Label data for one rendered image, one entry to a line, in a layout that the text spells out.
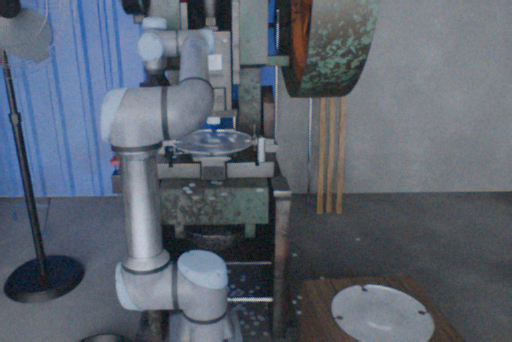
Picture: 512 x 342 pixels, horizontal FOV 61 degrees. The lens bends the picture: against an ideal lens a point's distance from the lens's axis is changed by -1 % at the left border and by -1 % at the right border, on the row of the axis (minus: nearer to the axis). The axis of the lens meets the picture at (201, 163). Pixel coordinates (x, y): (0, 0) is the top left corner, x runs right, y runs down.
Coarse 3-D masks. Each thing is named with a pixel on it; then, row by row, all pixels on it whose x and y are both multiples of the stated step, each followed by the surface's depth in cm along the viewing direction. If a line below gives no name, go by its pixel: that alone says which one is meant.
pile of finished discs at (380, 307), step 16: (352, 288) 145; (368, 288) 145; (384, 288) 144; (336, 304) 138; (352, 304) 138; (368, 304) 136; (384, 304) 136; (400, 304) 137; (416, 304) 136; (336, 320) 130; (352, 320) 131; (368, 320) 129; (384, 320) 129; (400, 320) 129; (416, 320) 129; (432, 320) 129; (352, 336) 124; (368, 336) 124; (384, 336) 124; (400, 336) 124; (416, 336) 123
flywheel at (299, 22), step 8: (296, 0) 181; (304, 0) 152; (296, 8) 181; (304, 8) 171; (296, 16) 181; (304, 16) 172; (296, 24) 181; (304, 24) 172; (296, 32) 180; (304, 32) 173; (296, 40) 178; (296, 48) 176; (304, 48) 173; (296, 56) 173; (304, 56) 170; (296, 64) 172; (304, 64) 163; (296, 72) 173
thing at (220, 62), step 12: (216, 36) 152; (228, 36) 152; (216, 48) 154; (228, 48) 154; (216, 60) 155; (228, 60) 155; (216, 72) 157; (228, 72) 157; (216, 84) 158; (228, 84) 158; (216, 96) 157; (228, 96) 159; (216, 108) 158; (228, 108) 161
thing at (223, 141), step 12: (204, 132) 173; (216, 132) 174; (228, 132) 172; (240, 132) 170; (180, 144) 159; (192, 144) 159; (204, 144) 157; (216, 144) 156; (228, 144) 157; (240, 144) 157
